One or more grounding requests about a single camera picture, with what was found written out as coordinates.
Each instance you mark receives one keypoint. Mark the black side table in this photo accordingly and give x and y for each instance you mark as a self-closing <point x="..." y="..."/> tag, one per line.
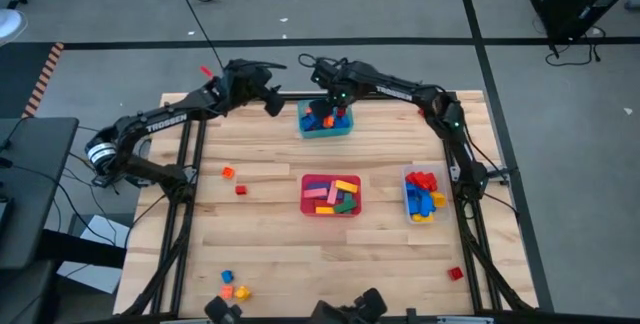
<point x="35" y="189"/>

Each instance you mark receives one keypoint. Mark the small red square block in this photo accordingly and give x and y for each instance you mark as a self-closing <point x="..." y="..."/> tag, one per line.
<point x="241" y="190"/>

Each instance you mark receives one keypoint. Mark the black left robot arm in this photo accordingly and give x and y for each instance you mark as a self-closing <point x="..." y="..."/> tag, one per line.
<point x="165" y="120"/>

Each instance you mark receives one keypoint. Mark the red clamp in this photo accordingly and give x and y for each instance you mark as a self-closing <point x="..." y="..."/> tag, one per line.
<point x="206" y="71"/>

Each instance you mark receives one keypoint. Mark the red translucent plastic bin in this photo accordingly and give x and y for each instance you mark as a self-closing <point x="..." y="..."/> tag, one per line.
<point x="306" y="206"/>

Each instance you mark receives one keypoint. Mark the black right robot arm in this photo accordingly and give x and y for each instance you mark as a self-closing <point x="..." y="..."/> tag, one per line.
<point x="395" y="91"/>

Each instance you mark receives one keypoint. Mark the medium red block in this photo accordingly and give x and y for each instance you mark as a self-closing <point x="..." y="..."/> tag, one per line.
<point x="429" y="181"/>
<point x="412" y="179"/>

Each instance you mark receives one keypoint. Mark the white round object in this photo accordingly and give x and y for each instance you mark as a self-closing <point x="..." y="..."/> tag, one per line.
<point x="10" y="26"/>

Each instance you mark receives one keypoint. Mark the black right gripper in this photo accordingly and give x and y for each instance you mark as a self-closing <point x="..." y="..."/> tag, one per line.
<point x="340" y="81"/>

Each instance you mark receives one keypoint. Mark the long purple block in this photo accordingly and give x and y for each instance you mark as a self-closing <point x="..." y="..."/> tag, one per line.
<point x="317" y="185"/>

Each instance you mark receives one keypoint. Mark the long green block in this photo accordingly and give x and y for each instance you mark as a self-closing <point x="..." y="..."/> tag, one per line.
<point x="345" y="207"/>
<point x="348" y="196"/>

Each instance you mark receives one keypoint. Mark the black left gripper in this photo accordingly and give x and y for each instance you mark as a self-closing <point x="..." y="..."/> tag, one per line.
<point x="247" y="81"/>

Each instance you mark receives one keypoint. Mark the small orange block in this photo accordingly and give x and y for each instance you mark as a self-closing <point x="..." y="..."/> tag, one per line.
<point x="308" y="111"/>
<point x="328" y="122"/>
<point x="228" y="172"/>
<point x="227" y="292"/>

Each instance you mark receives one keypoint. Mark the white floor sheet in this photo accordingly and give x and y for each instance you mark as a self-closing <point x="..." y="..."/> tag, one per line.
<point x="95" y="279"/>

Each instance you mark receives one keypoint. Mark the clear translucent plastic bin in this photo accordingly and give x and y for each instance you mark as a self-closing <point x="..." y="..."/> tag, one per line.
<point x="445" y="184"/>

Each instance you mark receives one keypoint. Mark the black floor mat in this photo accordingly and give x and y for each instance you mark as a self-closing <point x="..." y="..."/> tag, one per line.
<point x="20" y="79"/>

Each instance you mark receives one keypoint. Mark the small blue block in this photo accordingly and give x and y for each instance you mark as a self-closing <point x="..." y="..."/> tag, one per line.
<point x="307" y="124"/>
<point x="227" y="276"/>
<point x="343" y="123"/>

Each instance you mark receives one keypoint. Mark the medium yellow block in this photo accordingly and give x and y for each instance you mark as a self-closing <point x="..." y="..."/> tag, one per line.
<point x="422" y="218"/>

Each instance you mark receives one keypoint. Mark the teal translucent plastic bin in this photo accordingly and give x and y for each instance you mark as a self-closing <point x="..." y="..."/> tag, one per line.
<point x="325" y="134"/>

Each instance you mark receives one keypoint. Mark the long yellow block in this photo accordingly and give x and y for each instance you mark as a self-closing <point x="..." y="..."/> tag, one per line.
<point x="325" y="210"/>
<point x="346" y="186"/>

